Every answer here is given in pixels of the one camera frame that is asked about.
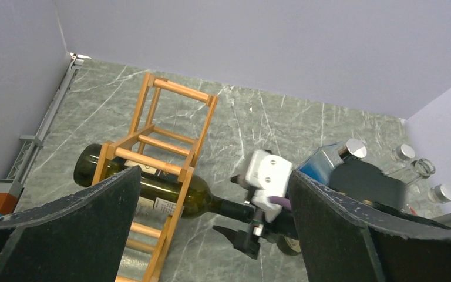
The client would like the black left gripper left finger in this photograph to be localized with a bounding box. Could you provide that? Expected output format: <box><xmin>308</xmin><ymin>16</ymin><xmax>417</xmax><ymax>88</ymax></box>
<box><xmin>0</xmin><ymin>167</ymin><xmax>141</xmax><ymax>281</ymax></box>

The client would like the wooden wine rack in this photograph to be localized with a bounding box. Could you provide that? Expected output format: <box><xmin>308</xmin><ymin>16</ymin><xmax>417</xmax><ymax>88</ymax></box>
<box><xmin>92</xmin><ymin>72</ymin><xmax>218</xmax><ymax>281</ymax></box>

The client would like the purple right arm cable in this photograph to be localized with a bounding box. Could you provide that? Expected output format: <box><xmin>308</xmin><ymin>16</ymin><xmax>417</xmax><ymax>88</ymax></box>
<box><xmin>268</xmin><ymin>196</ymin><xmax>292</xmax><ymax>209</ymax></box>

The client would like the dark green wine bottle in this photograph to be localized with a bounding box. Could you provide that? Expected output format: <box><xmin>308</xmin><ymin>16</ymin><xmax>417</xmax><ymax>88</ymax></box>
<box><xmin>73</xmin><ymin>143</ymin><xmax>254</xmax><ymax>223</ymax></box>

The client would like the small clear bottle silver cap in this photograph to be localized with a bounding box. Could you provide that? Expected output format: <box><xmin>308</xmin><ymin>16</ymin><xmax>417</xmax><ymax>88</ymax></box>
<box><xmin>428</xmin><ymin>184</ymin><xmax>451</xmax><ymax>204</ymax></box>

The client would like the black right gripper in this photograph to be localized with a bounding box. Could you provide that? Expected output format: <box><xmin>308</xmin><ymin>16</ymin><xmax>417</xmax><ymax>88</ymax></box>
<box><xmin>213</xmin><ymin>216</ymin><xmax>298</xmax><ymax>259</ymax></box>

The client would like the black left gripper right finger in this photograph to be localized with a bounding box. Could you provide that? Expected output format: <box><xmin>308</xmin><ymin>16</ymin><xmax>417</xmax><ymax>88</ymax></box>
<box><xmin>288</xmin><ymin>171</ymin><xmax>451</xmax><ymax>281</ymax></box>

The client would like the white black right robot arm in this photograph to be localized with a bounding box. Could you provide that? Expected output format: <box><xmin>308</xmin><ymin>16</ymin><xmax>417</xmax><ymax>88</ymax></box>
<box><xmin>262</xmin><ymin>160</ymin><xmax>451</xmax><ymax>256</ymax></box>

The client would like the blue square glass bottle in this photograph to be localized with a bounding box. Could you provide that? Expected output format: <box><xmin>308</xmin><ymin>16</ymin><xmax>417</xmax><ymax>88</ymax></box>
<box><xmin>296</xmin><ymin>138</ymin><xmax>367</xmax><ymax>186</ymax></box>

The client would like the aluminium table edge rail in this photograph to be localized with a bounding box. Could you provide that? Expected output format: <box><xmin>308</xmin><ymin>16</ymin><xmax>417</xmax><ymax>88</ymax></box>
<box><xmin>0</xmin><ymin>53</ymin><xmax>85</xmax><ymax>196</ymax></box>

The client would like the clear glass bottle open top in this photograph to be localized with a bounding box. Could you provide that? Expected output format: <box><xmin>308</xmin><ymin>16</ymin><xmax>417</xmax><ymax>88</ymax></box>
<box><xmin>385</xmin><ymin>158</ymin><xmax>436</xmax><ymax>186</ymax></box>

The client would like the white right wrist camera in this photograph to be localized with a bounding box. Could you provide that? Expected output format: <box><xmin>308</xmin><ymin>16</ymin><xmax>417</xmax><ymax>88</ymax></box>
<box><xmin>230</xmin><ymin>149</ymin><xmax>293</xmax><ymax>223</ymax></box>

